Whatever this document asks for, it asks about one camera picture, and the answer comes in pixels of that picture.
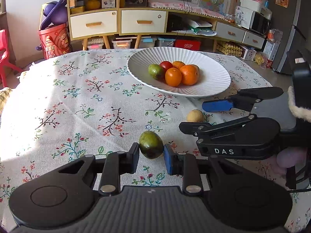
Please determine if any green fruit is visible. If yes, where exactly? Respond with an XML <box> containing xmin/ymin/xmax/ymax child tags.
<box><xmin>148</xmin><ymin>64</ymin><xmax>165</xmax><ymax>80</ymax></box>
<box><xmin>139</xmin><ymin>131</ymin><xmax>164</xmax><ymax>159</ymax></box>

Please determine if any tan fruit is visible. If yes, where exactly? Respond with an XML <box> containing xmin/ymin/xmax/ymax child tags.
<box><xmin>187</xmin><ymin>110</ymin><xmax>204</xmax><ymax>123</ymax></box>
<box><xmin>191</xmin><ymin>64</ymin><xmax>200</xmax><ymax>74</ymax></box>

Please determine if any white ribbed plate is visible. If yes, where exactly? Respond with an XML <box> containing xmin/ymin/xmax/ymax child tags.
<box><xmin>127</xmin><ymin>47</ymin><xmax>231</xmax><ymax>97</ymax></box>

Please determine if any large orange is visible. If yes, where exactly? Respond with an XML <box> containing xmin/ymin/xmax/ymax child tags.
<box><xmin>180</xmin><ymin>65</ymin><xmax>199</xmax><ymax>86</ymax></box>

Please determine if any floral tablecloth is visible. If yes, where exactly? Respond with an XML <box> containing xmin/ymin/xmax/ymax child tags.
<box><xmin>0</xmin><ymin>48</ymin><xmax>311</xmax><ymax>233</ymax></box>

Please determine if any small front orange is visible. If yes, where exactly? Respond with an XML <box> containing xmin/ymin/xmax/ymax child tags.
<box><xmin>165</xmin><ymin>67</ymin><xmax>182</xmax><ymax>87</ymax></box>

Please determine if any back orange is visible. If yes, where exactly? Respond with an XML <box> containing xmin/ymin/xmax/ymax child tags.
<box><xmin>172</xmin><ymin>61</ymin><xmax>185</xmax><ymax>70</ymax></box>

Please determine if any red box under cabinet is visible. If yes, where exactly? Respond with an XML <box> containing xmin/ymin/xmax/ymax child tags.
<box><xmin>174</xmin><ymin>39</ymin><xmax>201</xmax><ymax>51</ymax></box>

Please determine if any white microwave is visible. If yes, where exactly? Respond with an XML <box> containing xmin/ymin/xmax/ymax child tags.
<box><xmin>235</xmin><ymin>0</ymin><xmax>273</xmax><ymax>35</ymax></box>

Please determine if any red tomato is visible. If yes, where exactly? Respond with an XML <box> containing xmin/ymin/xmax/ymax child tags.
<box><xmin>159</xmin><ymin>61</ymin><xmax>173</xmax><ymax>72</ymax></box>

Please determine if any colourful map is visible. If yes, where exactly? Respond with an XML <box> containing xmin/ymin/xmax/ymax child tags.
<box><xmin>199</xmin><ymin>0</ymin><xmax>228</xmax><ymax>15</ymax></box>

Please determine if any pink cloth runner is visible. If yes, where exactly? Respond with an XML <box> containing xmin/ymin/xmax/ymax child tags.
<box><xmin>148</xmin><ymin>2</ymin><xmax>225</xmax><ymax>19</ymax></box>

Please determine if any grey refrigerator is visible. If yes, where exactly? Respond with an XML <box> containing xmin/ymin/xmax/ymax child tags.
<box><xmin>268</xmin><ymin>0</ymin><xmax>310</xmax><ymax>75</ymax></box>

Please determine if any clear storage bin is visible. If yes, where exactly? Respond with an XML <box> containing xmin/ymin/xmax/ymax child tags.
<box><xmin>112</xmin><ymin>39</ymin><xmax>132</xmax><ymax>49</ymax></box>

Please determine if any woven beige cushion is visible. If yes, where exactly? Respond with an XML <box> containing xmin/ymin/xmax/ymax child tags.
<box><xmin>0</xmin><ymin>87</ymin><xmax>13</xmax><ymax>114</ymax></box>

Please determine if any red festive bucket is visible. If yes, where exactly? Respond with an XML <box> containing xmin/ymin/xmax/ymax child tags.
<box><xmin>38</xmin><ymin>23</ymin><xmax>71</xmax><ymax>59</ymax></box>

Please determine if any wooden sideboard cabinet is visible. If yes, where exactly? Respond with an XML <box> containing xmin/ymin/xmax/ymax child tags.
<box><xmin>67</xmin><ymin>0</ymin><xmax>265</xmax><ymax>50</ymax></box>

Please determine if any yellow pumpkin ornament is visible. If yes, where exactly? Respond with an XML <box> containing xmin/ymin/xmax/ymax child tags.
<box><xmin>85</xmin><ymin>0</ymin><xmax>101</xmax><ymax>10</ymax></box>

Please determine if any purple toy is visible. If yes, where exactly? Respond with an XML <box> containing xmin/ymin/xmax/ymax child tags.
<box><xmin>39</xmin><ymin>0</ymin><xmax>68</xmax><ymax>30</ymax></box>

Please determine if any red plastic chair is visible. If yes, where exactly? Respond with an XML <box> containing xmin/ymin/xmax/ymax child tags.
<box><xmin>0</xmin><ymin>30</ymin><xmax>23</xmax><ymax>88</ymax></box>

